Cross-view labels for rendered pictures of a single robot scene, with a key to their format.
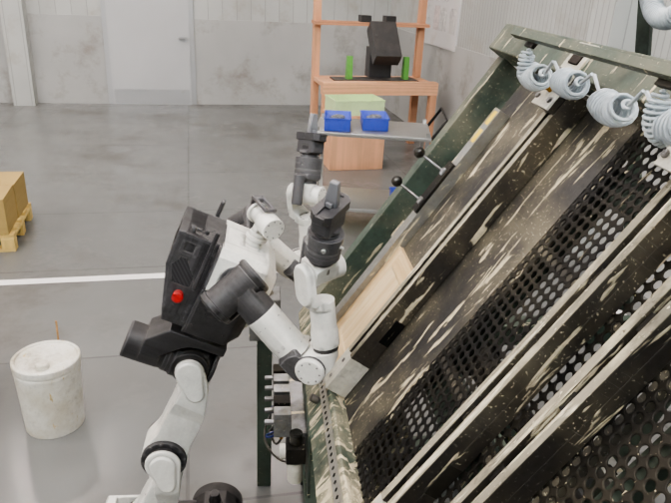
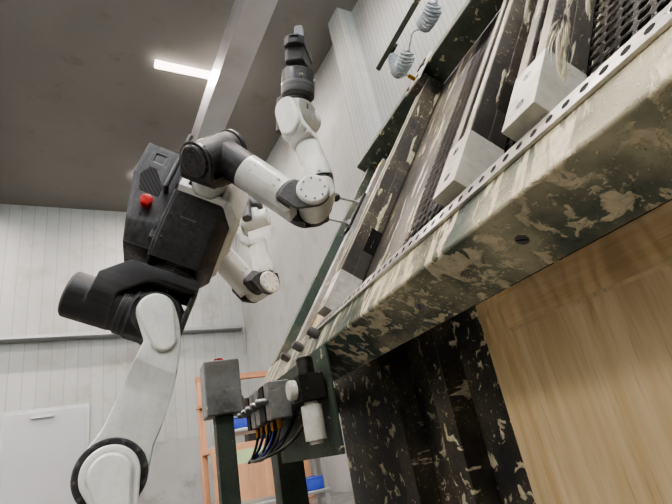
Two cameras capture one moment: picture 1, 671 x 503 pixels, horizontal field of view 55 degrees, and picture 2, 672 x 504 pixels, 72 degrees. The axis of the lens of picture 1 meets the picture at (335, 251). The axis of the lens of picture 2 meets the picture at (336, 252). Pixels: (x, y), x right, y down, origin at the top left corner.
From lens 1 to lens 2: 1.59 m
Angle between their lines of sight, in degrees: 49
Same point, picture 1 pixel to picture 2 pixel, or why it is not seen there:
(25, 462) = not seen: outside the picture
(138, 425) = not seen: outside the picture
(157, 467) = (101, 472)
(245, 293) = (228, 141)
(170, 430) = (123, 417)
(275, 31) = (162, 449)
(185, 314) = (153, 226)
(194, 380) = (163, 316)
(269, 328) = (259, 164)
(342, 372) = (337, 285)
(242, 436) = not seen: outside the picture
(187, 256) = (157, 167)
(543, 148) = (427, 103)
